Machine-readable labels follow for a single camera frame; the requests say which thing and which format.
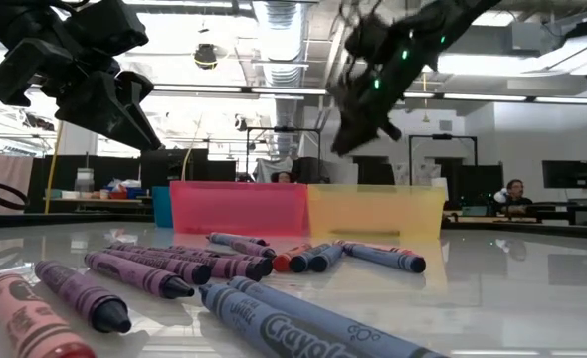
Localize yellow cable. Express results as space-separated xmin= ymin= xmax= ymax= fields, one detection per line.
xmin=43 ymin=121 xmax=66 ymax=215

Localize small pink plastic bin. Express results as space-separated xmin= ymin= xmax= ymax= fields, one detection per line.
xmin=169 ymin=180 xmax=309 ymax=237

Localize large teal plastic bin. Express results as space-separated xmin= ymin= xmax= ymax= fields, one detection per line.
xmin=151 ymin=185 xmax=174 ymax=229

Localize silver spiral ventilation duct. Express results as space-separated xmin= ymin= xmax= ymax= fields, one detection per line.
xmin=251 ymin=0 xmax=308 ymax=160

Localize LED light bar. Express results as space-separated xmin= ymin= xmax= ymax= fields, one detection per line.
xmin=0 ymin=79 xmax=587 ymax=106

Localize black computer monitor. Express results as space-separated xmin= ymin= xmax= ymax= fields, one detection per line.
xmin=541 ymin=159 xmax=587 ymax=190

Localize pink cloth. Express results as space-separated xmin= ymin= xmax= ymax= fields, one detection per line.
xmin=0 ymin=152 xmax=35 ymax=215

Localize red crayon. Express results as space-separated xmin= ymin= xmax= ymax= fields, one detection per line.
xmin=0 ymin=270 xmax=98 ymax=358
xmin=333 ymin=239 xmax=417 ymax=255
xmin=272 ymin=242 xmax=314 ymax=273

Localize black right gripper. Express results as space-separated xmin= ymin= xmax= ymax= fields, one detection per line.
xmin=328 ymin=49 xmax=418 ymax=157

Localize brownish orange crayon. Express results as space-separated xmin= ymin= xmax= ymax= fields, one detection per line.
xmin=330 ymin=228 xmax=403 ymax=237

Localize black partition panels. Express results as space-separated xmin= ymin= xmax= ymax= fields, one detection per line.
xmin=27 ymin=147 xmax=239 ymax=203

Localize small yellow plastic bin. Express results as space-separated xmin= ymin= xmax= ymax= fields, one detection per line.
xmin=306 ymin=183 xmax=447 ymax=240

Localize black metal stand frame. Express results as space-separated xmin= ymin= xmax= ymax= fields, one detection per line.
xmin=245 ymin=125 xmax=323 ymax=183
xmin=408 ymin=132 xmax=480 ymax=188

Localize wooden shelf table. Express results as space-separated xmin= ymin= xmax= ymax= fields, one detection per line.
xmin=43 ymin=196 xmax=154 ymax=215

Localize black cabinet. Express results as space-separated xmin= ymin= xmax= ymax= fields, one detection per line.
xmin=447 ymin=164 xmax=505 ymax=216

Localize black cable loop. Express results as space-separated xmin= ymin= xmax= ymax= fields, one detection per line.
xmin=0 ymin=177 xmax=31 ymax=212

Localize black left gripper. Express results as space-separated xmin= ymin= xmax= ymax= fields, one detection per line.
xmin=0 ymin=0 xmax=165 ymax=152

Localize clear plastic jar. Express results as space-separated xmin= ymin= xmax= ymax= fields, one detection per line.
xmin=74 ymin=167 xmax=97 ymax=194

